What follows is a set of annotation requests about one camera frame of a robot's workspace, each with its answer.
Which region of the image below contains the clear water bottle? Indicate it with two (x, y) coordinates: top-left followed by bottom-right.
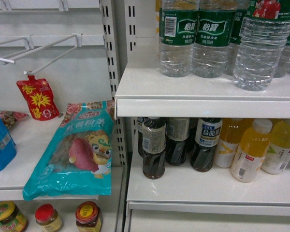
(233, 0), (290, 91)

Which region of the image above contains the white metal shelf board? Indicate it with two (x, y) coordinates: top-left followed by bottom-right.
(115, 36), (290, 119)

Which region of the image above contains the white lower shelf board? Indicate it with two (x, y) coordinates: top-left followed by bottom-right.
(126, 148), (290, 216)

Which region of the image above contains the water bottle red players label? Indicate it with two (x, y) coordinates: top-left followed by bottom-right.
(191, 0), (237, 78)

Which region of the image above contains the water bottle barcode label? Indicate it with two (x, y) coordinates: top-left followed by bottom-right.
(159, 0), (200, 77)

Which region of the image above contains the white perforated shelf upright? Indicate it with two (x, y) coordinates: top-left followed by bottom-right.
(100, 0), (128, 167)

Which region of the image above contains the white left shelf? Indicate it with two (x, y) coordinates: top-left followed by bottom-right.
(0, 116), (124, 201)

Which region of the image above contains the water bottle far left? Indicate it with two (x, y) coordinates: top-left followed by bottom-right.
(224, 0), (249, 76)

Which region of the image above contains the dark tea bottle front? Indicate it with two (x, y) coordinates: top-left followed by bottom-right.
(142, 117), (166, 179)

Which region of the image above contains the dark tea bottle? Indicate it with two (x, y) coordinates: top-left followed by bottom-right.
(142, 117), (166, 179)
(165, 117), (190, 166)

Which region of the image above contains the dark tea bottle middle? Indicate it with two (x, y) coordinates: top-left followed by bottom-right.
(165, 117), (190, 166)

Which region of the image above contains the oolong tea bottle blue label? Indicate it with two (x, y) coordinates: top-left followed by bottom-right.
(190, 117), (223, 172)

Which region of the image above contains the teal sweet potato noodle bag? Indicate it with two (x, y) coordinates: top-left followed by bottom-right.
(23, 100), (115, 201)

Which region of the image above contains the yellow drink bottle rear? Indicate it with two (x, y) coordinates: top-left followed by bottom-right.
(214, 118), (253, 168)

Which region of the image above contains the red sauce pouch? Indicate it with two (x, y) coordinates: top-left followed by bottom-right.
(16, 75), (59, 121)

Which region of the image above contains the yellow drink bottle white cap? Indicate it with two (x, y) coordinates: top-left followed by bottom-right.
(231, 118), (272, 183)

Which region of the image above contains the jar red patterned lid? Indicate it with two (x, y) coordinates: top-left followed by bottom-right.
(75, 201), (103, 232)

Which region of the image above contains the floral snack packet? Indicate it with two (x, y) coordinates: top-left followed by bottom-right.
(0, 111), (29, 130)

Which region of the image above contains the yellow drink bottle right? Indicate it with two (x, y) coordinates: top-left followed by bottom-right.
(261, 119), (290, 174)

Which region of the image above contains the jar green yellow lid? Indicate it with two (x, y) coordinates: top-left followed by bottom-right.
(0, 201), (28, 232)

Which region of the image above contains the white wire display hook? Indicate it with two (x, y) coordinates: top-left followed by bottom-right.
(0, 33), (82, 75)

